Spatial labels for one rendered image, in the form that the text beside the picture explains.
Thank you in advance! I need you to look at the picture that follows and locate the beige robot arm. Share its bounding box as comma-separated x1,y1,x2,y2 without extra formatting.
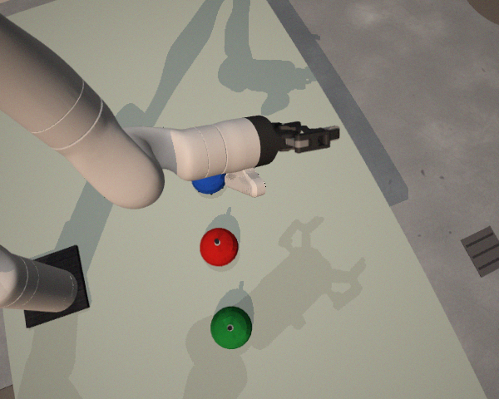
0,13,265,313

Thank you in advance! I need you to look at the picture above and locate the blue dome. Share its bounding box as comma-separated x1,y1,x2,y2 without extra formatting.
192,174,225,195

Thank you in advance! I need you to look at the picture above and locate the green dome bell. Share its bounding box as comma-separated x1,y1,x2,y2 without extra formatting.
210,306,252,349

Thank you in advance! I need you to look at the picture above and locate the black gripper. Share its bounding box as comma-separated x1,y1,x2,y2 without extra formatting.
243,116,340,168

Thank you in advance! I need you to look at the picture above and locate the red dome bell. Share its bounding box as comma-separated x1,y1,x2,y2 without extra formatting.
200,228,239,266

